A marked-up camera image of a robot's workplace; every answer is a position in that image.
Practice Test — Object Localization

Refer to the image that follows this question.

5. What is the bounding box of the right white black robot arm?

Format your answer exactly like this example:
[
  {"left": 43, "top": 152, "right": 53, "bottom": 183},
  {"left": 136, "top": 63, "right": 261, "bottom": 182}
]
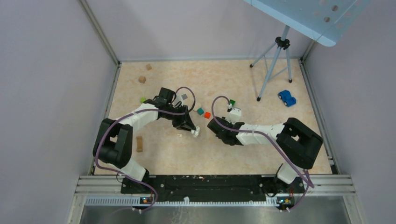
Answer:
[{"left": 207, "top": 117, "right": 323, "bottom": 192}]

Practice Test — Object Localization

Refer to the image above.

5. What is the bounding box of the orange-red small cube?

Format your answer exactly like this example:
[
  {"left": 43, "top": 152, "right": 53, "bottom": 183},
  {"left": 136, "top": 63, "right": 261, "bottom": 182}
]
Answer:
[{"left": 204, "top": 112, "right": 211, "bottom": 119}]

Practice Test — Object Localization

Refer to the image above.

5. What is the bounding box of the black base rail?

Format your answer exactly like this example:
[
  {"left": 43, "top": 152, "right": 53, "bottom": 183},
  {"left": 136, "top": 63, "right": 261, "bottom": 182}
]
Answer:
[{"left": 120, "top": 175, "right": 304, "bottom": 203}]

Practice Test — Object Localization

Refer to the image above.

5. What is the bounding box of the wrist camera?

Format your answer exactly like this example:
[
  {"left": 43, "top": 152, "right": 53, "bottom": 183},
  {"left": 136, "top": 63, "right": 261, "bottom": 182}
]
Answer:
[
  {"left": 172, "top": 93, "right": 188, "bottom": 107},
  {"left": 226, "top": 103, "right": 242, "bottom": 124}
]

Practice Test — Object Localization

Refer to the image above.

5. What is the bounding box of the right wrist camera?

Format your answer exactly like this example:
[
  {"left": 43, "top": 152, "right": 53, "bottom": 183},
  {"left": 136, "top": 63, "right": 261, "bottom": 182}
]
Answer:
[{"left": 226, "top": 103, "right": 242, "bottom": 124}]

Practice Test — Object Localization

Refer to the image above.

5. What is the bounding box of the blue toy car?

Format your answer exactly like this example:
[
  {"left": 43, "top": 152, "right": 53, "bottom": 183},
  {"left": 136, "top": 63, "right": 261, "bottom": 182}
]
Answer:
[{"left": 278, "top": 90, "right": 297, "bottom": 107}]

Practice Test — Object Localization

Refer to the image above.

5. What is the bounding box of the teal small cube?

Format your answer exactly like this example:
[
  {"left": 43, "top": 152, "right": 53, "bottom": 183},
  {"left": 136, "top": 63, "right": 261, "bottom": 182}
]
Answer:
[{"left": 197, "top": 108, "right": 205, "bottom": 115}]

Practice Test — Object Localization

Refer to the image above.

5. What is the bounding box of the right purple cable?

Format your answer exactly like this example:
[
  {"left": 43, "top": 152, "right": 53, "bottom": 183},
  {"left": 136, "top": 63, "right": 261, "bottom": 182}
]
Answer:
[{"left": 211, "top": 96, "right": 315, "bottom": 211}]

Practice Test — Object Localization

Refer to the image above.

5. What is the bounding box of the grey tripod stand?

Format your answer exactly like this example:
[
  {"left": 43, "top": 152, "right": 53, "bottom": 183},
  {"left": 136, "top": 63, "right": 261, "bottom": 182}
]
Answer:
[{"left": 249, "top": 25, "right": 293, "bottom": 102}]

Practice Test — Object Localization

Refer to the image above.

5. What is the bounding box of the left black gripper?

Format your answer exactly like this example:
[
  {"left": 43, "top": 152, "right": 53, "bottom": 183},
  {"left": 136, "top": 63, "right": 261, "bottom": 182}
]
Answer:
[{"left": 162, "top": 104, "right": 196, "bottom": 131}]

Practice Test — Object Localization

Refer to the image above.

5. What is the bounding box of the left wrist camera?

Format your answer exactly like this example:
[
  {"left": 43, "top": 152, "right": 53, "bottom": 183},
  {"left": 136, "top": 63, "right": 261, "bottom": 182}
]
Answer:
[{"left": 172, "top": 93, "right": 188, "bottom": 107}]

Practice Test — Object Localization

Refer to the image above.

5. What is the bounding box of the white earbud charging case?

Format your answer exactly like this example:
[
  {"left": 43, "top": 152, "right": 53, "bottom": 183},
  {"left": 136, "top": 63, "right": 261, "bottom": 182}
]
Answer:
[{"left": 191, "top": 126, "right": 200, "bottom": 138}]

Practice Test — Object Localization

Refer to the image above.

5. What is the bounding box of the light blue perforated panel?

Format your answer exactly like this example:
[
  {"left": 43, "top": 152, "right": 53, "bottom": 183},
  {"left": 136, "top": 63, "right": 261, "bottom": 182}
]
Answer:
[{"left": 245, "top": 0, "right": 370, "bottom": 47}]

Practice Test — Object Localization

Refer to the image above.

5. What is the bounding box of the near wooden cube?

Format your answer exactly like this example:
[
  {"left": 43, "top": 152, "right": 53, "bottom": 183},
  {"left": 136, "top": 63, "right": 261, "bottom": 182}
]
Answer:
[{"left": 138, "top": 76, "right": 146, "bottom": 84}]

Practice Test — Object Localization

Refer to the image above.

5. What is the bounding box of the wooden arch block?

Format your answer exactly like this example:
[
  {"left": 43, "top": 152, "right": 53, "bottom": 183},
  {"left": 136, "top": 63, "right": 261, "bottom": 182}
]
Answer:
[{"left": 136, "top": 136, "right": 143, "bottom": 153}]

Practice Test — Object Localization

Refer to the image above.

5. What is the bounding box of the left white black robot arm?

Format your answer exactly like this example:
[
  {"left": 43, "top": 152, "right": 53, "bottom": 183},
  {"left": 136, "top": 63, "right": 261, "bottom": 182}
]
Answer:
[{"left": 92, "top": 87, "right": 200, "bottom": 193}]

